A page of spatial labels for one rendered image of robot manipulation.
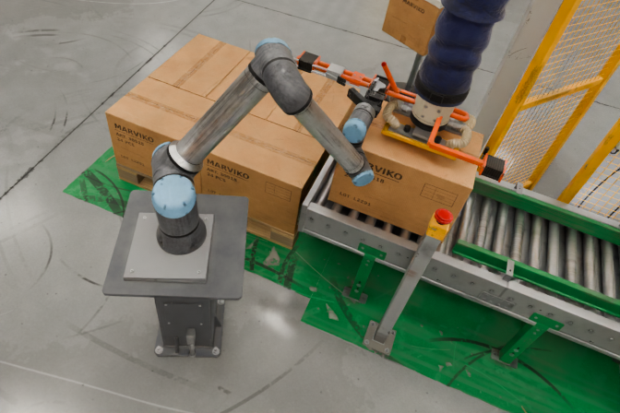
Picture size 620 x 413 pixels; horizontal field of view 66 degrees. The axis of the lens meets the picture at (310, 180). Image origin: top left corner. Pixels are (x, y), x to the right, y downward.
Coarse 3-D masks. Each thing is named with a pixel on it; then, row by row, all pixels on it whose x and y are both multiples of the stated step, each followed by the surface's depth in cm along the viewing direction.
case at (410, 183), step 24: (384, 120) 229; (408, 120) 231; (384, 144) 217; (408, 144) 219; (480, 144) 226; (336, 168) 226; (384, 168) 215; (408, 168) 210; (432, 168) 210; (456, 168) 212; (336, 192) 237; (360, 192) 231; (384, 192) 225; (408, 192) 220; (432, 192) 214; (456, 192) 209; (384, 216) 236; (408, 216) 230; (432, 216) 224; (456, 216) 218
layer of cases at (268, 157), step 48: (192, 48) 321; (240, 48) 328; (144, 96) 281; (192, 96) 286; (336, 96) 305; (144, 144) 273; (240, 144) 264; (288, 144) 269; (240, 192) 269; (288, 192) 253
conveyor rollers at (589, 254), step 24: (480, 216) 252; (504, 216) 252; (456, 240) 239; (480, 240) 238; (504, 240) 242; (552, 240) 245; (576, 240) 247; (480, 264) 229; (528, 264) 236; (552, 264) 234; (576, 264) 236
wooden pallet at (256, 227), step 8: (120, 168) 298; (128, 168) 295; (120, 176) 304; (128, 176) 301; (136, 176) 297; (144, 176) 294; (136, 184) 304; (144, 184) 303; (152, 184) 304; (248, 224) 292; (256, 224) 293; (264, 224) 280; (256, 232) 289; (264, 232) 290; (272, 232) 282; (280, 232) 279; (288, 232) 277; (296, 232) 280; (272, 240) 287; (280, 240) 284; (288, 240) 281; (296, 240) 290; (288, 248) 286
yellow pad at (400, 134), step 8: (384, 128) 213; (392, 128) 212; (400, 128) 213; (408, 128) 210; (392, 136) 212; (400, 136) 210; (408, 136) 210; (416, 136) 211; (440, 136) 209; (416, 144) 209; (424, 144) 209; (440, 144) 209; (440, 152) 207
